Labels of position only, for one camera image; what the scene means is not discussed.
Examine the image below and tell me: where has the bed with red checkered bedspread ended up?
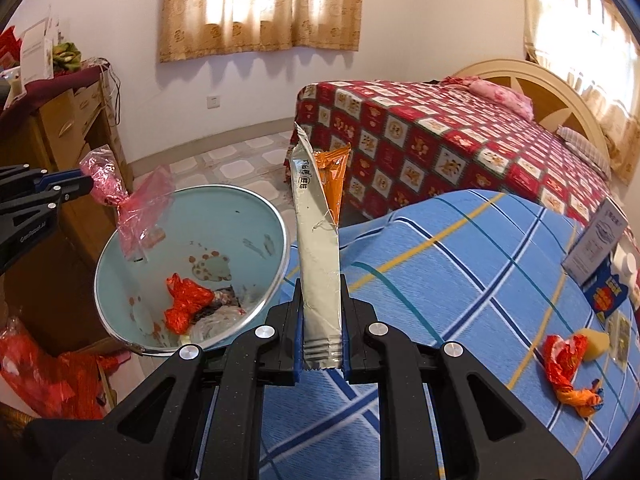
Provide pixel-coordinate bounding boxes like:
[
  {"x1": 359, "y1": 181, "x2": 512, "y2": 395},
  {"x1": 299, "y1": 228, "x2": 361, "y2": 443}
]
[{"x1": 289, "y1": 79, "x2": 613, "y2": 228}]

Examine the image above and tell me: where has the wooden cabinet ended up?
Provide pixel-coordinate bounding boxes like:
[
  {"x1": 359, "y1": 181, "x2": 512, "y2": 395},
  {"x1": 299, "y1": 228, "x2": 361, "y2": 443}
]
[{"x1": 0, "y1": 67, "x2": 133, "y2": 356}]

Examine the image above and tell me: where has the striped pillow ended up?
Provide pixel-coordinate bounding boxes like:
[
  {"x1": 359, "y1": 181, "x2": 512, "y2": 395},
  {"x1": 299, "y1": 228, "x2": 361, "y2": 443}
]
[{"x1": 556, "y1": 126, "x2": 612, "y2": 181}]

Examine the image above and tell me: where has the narrow beige patterned curtain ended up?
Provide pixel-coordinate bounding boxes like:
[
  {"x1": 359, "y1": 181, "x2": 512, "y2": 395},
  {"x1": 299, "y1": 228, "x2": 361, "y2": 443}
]
[{"x1": 520, "y1": 0, "x2": 640, "y2": 186}]

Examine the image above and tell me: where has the blue carton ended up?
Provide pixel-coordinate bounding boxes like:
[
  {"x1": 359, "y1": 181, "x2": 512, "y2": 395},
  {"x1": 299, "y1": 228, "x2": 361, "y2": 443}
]
[{"x1": 585, "y1": 247, "x2": 640, "y2": 322}]

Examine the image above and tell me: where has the white carton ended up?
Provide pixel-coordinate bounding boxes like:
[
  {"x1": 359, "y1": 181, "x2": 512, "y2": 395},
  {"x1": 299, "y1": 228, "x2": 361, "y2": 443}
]
[{"x1": 561, "y1": 197, "x2": 630, "y2": 285}]

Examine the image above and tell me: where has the clear crumpled plastic bag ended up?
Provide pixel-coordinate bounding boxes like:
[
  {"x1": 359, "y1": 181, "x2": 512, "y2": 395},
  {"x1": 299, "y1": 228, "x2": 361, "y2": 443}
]
[{"x1": 187, "y1": 305, "x2": 248, "y2": 346}]

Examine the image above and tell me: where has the red crumpled wrapper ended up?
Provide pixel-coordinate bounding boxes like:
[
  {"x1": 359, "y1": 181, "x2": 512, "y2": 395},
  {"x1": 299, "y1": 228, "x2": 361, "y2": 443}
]
[{"x1": 164, "y1": 272, "x2": 216, "y2": 335}]

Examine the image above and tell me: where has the clear sachet pack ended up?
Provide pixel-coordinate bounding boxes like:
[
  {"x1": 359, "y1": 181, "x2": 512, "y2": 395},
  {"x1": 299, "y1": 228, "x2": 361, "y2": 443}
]
[{"x1": 607, "y1": 310, "x2": 633, "y2": 368}]

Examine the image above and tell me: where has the red packet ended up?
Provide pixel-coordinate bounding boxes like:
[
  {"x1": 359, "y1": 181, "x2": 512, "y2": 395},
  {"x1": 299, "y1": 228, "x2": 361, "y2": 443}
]
[{"x1": 0, "y1": 27, "x2": 23, "y2": 68}]

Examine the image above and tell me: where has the red plastic bag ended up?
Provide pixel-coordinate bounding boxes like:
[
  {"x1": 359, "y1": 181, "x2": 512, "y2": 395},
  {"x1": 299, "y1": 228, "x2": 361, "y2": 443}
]
[{"x1": 0, "y1": 317, "x2": 131, "y2": 421}]

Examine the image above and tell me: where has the white paper card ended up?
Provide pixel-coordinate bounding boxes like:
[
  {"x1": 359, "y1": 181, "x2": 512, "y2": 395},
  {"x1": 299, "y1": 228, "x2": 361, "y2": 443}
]
[{"x1": 19, "y1": 7, "x2": 60, "y2": 81}]

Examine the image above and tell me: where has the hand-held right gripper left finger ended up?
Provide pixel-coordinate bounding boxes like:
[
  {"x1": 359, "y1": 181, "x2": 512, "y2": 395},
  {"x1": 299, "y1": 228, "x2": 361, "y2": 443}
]
[{"x1": 52, "y1": 277, "x2": 306, "y2": 480}]

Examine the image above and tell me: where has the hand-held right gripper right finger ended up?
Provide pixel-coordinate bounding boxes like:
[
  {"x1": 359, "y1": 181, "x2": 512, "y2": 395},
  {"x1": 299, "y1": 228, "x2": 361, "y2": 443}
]
[{"x1": 340, "y1": 272, "x2": 586, "y2": 480}]

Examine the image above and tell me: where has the silver orange snack wrapper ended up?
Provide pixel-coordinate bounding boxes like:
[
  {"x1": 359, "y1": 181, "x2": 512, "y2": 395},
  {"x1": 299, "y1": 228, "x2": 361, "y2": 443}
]
[{"x1": 289, "y1": 122, "x2": 352, "y2": 371}]

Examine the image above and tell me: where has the cream wooden headboard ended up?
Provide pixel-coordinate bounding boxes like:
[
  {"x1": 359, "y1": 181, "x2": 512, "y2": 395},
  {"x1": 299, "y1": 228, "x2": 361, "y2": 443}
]
[{"x1": 452, "y1": 58, "x2": 608, "y2": 161}]

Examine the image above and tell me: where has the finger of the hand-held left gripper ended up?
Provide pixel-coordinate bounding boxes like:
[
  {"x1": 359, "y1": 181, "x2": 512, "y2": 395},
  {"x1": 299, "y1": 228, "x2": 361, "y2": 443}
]
[
  {"x1": 0, "y1": 164, "x2": 95, "y2": 188},
  {"x1": 0, "y1": 179, "x2": 95, "y2": 233}
]

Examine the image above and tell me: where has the pink plastic wrapper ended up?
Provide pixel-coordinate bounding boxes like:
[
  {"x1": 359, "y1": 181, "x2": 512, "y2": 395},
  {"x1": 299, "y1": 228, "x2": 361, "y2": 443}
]
[{"x1": 80, "y1": 145, "x2": 176, "y2": 263}]

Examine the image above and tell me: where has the yellow sponge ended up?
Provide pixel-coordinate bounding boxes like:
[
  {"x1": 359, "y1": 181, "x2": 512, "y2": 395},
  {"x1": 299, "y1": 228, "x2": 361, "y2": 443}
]
[{"x1": 570, "y1": 327, "x2": 612, "y2": 362}]

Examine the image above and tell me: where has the wide beige patterned curtain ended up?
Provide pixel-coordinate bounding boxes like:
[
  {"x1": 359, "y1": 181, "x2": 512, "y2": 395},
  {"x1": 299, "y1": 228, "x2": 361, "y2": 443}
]
[{"x1": 159, "y1": 0, "x2": 365, "y2": 64}]

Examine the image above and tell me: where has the blue plaid tablecloth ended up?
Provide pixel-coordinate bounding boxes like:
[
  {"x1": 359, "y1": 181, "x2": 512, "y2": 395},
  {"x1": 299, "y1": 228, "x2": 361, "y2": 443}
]
[{"x1": 260, "y1": 189, "x2": 640, "y2": 480}]

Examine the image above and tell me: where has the pink floral pillow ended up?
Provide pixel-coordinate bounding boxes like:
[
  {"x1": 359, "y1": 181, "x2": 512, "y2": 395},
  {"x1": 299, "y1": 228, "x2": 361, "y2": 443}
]
[{"x1": 442, "y1": 76, "x2": 533, "y2": 121}]

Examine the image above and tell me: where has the light blue metal bin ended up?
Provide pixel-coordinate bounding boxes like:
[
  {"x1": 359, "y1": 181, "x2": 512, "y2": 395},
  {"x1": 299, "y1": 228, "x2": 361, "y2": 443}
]
[{"x1": 94, "y1": 185, "x2": 291, "y2": 357}]

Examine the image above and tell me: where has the green yellow cloth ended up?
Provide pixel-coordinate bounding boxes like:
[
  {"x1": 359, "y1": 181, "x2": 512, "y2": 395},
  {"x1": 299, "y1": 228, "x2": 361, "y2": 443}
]
[{"x1": 52, "y1": 42, "x2": 82, "y2": 76}]

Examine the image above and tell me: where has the red orange snack wrapper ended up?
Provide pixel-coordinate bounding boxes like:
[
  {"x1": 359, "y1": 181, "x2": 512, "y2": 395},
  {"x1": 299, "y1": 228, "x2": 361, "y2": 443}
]
[{"x1": 542, "y1": 332, "x2": 606, "y2": 418}]

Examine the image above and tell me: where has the maroon cloth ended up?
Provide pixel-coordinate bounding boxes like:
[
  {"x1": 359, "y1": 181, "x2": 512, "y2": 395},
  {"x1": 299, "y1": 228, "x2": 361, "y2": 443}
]
[{"x1": 0, "y1": 62, "x2": 108, "y2": 111}]

